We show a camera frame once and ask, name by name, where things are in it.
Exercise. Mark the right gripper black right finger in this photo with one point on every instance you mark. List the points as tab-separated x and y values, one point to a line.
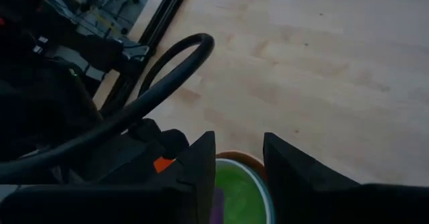
288	180

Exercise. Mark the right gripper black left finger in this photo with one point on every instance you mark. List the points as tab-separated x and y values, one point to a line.
201	170

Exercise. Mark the green bowl with white rim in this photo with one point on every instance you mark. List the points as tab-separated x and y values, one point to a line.
241	197

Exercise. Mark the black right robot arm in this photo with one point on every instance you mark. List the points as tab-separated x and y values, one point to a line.
40	110

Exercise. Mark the purple bowl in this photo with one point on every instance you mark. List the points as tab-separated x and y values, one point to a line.
218	207

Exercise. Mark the orange bowl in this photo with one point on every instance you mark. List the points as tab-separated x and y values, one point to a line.
248	156

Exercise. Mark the black frame clamp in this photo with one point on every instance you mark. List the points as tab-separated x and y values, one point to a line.
134	53

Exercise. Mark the black table frame rail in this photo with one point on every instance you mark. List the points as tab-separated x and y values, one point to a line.
161	19

